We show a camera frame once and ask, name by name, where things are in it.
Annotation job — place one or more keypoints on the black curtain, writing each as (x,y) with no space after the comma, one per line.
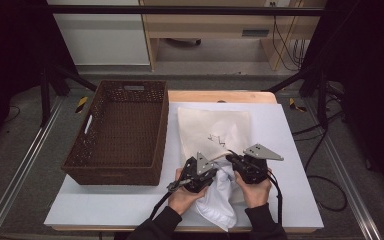
(13,50)
(370,83)

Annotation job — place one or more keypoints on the brown woven basket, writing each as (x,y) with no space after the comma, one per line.
(126,133)

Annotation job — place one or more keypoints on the person's left hand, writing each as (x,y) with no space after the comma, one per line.
(180,200)

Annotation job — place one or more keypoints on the white board sheet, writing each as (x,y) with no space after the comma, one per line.
(280,133)

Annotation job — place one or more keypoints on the black metal crossbar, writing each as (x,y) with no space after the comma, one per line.
(180,10)

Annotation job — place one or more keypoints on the aluminium floor rail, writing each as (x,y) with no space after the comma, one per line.
(350,186)
(20,166)

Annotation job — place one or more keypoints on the white cabinet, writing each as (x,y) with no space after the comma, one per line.
(103,40)

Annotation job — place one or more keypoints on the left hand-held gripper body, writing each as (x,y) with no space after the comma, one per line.
(193,173)

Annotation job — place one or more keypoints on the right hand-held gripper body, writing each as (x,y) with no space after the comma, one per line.
(251,170)

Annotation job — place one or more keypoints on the wooden table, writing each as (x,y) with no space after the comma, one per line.
(213,96)

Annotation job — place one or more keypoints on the black metal stand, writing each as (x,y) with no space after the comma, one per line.
(321,100)
(45,96)

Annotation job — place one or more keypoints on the white garment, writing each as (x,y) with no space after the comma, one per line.
(220,203)

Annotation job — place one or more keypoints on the yellow black tape strip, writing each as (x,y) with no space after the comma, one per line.
(81,104)
(295,106)

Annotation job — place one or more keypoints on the person's right hand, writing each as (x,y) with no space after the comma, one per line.
(258,196)

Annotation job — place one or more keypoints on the light wooden desk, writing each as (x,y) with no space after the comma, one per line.
(213,25)

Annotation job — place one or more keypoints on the cream mesh laundry bag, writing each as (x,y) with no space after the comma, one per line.
(200,126)

